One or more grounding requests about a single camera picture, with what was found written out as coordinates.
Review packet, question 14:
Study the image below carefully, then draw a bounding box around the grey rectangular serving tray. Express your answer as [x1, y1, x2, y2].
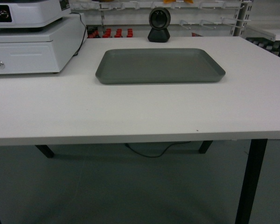
[96, 48, 226, 84]

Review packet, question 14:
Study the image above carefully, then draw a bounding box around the black barcode scanner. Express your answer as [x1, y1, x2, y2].
[147, 7, 171, 43]

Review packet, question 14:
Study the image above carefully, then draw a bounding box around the black table leg left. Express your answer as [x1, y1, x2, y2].
[36, 145, 55, 158]

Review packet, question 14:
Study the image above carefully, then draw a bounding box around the black table leg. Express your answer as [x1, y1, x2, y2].
[235, 139, 268, 224]
[36, 145, 55, 158]

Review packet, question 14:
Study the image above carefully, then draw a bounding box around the white cash drawer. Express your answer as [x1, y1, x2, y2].
[0, 13, 87, 75]

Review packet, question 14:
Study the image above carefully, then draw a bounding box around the black table leg right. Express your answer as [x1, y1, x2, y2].
[235, 139, 268, 224]

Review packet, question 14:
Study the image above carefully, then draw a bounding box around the white cash register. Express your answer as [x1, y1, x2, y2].
[0, 0, 71, 28]

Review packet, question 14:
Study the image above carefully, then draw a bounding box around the black register cable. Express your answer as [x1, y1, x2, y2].
[70, 12, 87, 56]

